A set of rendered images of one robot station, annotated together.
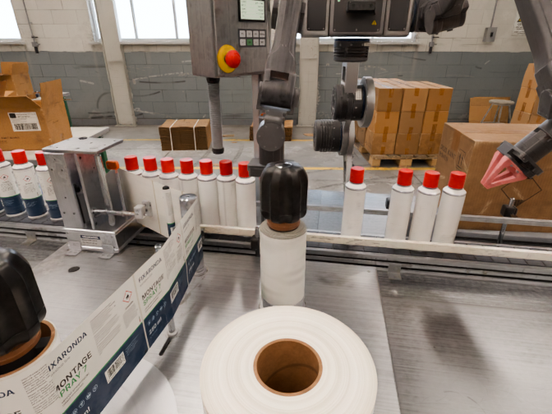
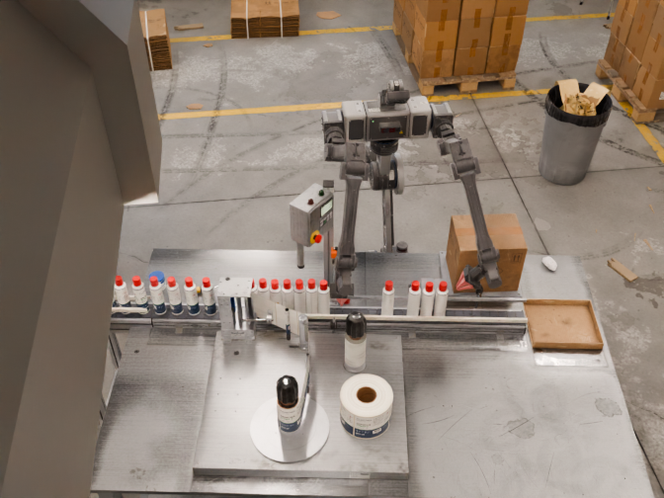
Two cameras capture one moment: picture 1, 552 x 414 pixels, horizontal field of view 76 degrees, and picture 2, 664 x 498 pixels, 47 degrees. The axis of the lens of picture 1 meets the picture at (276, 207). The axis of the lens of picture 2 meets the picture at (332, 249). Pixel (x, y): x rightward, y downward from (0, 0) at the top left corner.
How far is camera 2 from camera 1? 251 cm
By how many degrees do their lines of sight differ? 18
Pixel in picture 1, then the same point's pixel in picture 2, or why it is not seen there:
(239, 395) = (354, 404)
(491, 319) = (456, 358)
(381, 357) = (399, 384)
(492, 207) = not seen: hidden behind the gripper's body
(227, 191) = (313, 296)
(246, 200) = (324, 301)
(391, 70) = not seen: outside the picture
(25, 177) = (176, 293)
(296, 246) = (362, 345)
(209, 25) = (306, 227)
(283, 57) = (348, 247)
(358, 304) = (390, 359)
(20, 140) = not seen: hidden behind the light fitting
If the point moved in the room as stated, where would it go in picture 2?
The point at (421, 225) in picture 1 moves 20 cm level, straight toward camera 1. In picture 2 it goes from (425, 308) to (415, 342)
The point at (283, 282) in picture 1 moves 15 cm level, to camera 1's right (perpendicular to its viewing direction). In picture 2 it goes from (357, 358) to (393, 354)
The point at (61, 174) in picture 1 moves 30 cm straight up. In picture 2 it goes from (226, 306) to (218, 253)
